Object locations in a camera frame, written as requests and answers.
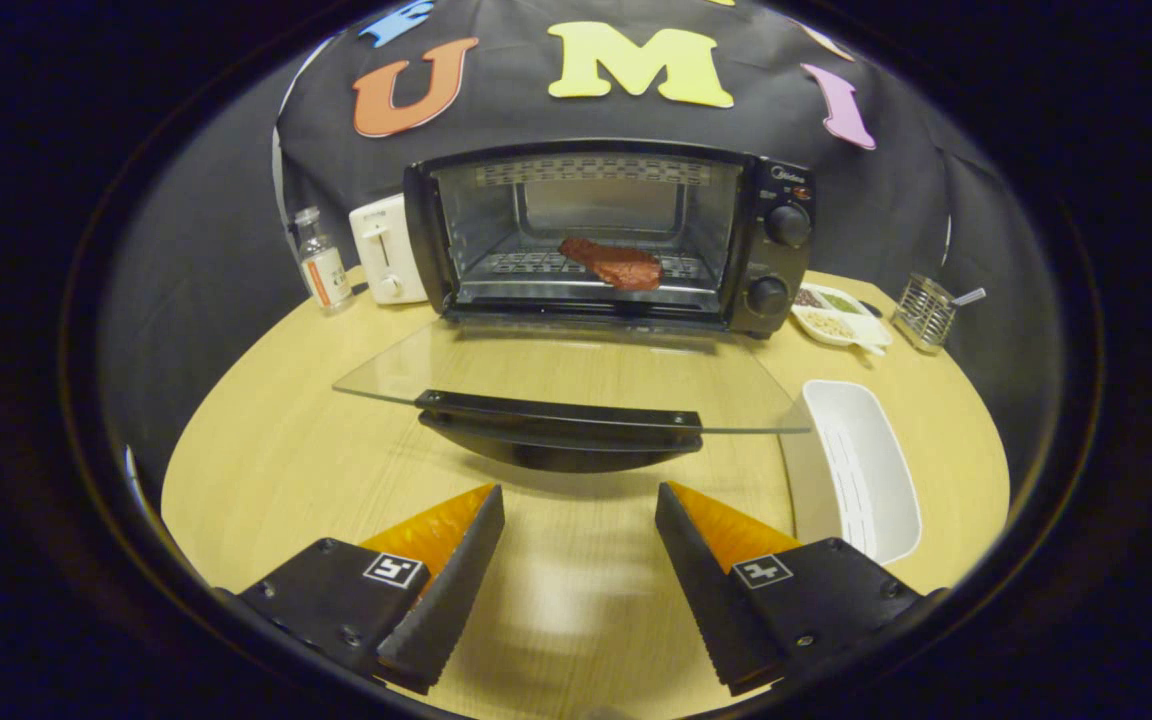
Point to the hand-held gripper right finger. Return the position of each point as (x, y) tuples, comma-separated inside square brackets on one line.
[(711, 590)]

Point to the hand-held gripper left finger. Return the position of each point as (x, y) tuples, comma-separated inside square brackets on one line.
[(446, 600)]

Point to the red meat slice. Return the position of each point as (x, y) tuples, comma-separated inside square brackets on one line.
[(621, 268)]

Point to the black toaster oven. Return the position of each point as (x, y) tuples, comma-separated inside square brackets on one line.
[(776, 262)]

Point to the white bread toaster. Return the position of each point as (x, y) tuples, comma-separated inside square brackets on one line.
[(401, 260)]

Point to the white foam tray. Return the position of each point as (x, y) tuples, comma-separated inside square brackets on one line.
[(876, 450)]

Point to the white divided dish with beans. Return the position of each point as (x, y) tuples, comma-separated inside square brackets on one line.
[(836, 325)]

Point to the clear square utensil holder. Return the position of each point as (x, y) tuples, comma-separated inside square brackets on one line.
[(924, 315)]

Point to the clear plastic bottle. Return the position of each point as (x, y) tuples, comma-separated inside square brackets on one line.
[(324, 270)]

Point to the metal spoon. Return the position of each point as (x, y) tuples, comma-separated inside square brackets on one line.
[(971, 296)]

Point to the black backdrop cloth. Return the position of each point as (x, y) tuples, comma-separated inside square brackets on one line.
[(886, 200)]

